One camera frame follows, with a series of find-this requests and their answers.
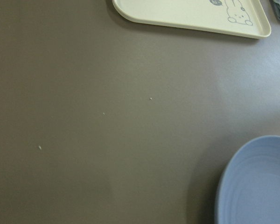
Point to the cream rabbit tray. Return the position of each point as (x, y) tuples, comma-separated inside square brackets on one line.
[(245, 18)]

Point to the blue plate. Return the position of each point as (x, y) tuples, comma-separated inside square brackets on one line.
[(249, 188)]

